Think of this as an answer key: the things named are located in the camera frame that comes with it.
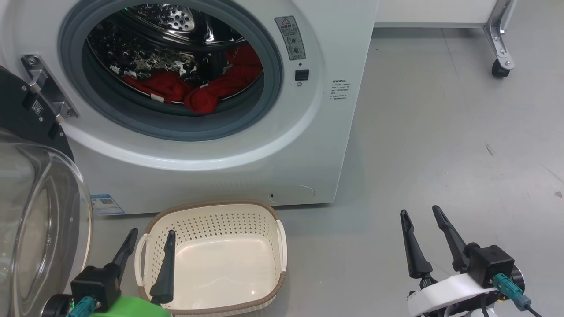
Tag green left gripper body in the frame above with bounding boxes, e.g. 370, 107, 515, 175
90, 296, 172, 317

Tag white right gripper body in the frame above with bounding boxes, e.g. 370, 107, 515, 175
406, 273, 507, 317

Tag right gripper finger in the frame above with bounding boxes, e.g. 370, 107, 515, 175
432, 206, 470, 273
400, 210, 434, 279

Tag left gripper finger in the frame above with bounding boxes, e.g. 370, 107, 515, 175
110, 228, 139, 272
150, 230, 176, 305

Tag round washing machine door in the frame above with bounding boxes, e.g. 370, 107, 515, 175
0, 65, 94, 317

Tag red garment with white stripes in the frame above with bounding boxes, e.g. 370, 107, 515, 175
123, 43, 263, 115

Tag cream perforated laundry basket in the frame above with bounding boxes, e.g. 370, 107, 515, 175
134, 200, 288, 317

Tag white front-load washing machine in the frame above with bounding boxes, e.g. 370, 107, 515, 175
0, 0, 378, 216

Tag grey rubber door gasket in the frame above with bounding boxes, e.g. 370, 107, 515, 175
59, 0, 283, 142

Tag metal door hinge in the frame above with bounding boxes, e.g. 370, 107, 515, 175
21, 54, 80, 119

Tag perforated steel washer drum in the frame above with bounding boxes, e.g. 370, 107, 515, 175
86, 2, 265, 111

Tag blue energy label sticker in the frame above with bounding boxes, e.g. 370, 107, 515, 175
90, 194, 125, 216

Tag round drain filter cover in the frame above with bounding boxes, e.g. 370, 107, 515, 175
269, 185, 315, 204

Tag black caster wheel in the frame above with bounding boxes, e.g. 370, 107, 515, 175
492, 59, 511, 79

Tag small printed text label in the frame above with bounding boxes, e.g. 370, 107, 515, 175
331, 79, 351, 101

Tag white cabinet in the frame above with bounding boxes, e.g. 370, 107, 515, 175
374, 0, 496, 28

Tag grey warning sticker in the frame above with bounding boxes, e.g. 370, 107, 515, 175
275, 16, 306, 61

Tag teal connector with black cable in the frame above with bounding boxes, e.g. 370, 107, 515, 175
67, 296, 97, 317
493, 273, 545, 317

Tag metal cabinet leg bracket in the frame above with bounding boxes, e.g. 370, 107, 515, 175
484, 0, 517, 71

